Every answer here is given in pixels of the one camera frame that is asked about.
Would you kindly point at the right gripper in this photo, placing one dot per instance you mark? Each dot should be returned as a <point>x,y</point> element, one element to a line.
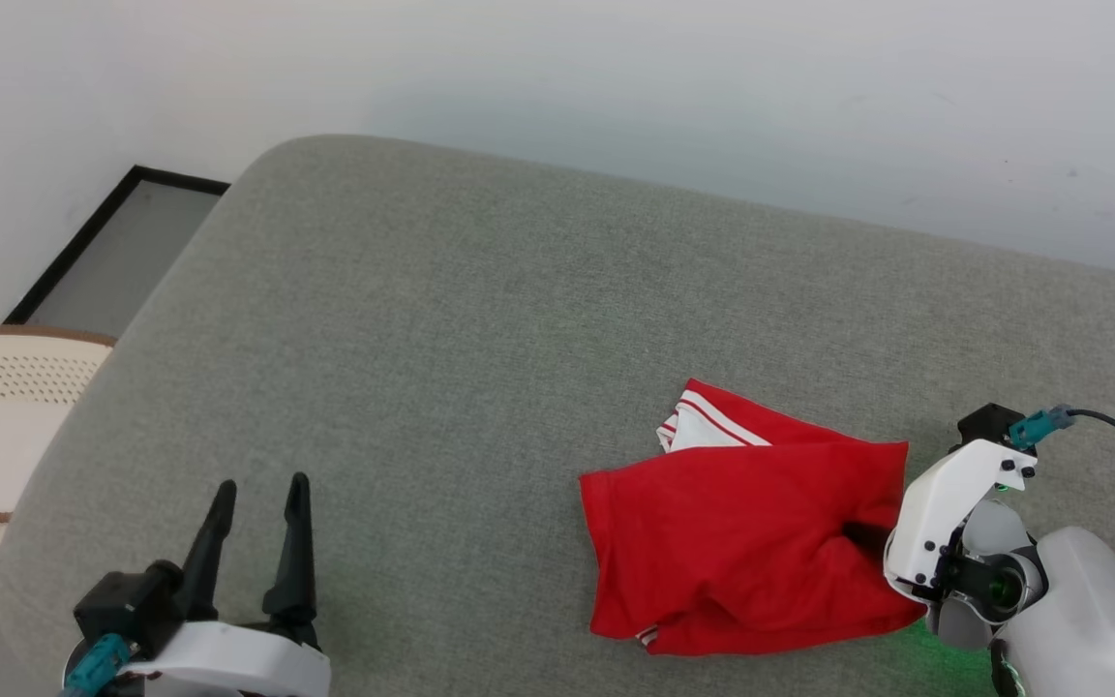
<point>945,513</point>

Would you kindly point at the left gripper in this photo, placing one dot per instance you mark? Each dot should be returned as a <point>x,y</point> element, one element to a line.
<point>228,663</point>

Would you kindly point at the red basketball jersey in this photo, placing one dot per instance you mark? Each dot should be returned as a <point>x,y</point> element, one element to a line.
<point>732,542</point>

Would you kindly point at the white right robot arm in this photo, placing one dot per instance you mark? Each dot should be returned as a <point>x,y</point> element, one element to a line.
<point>1090,620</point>

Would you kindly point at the black floor trim strip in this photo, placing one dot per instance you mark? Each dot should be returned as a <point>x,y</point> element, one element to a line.
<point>180,179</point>

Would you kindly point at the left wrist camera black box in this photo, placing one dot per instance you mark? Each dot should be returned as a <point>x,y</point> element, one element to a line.
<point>127,600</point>

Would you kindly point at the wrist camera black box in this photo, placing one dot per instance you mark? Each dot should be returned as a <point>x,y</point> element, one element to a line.
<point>127,600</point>
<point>988,424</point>

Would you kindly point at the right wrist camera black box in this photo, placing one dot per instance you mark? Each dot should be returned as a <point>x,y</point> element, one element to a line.
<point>988,424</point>

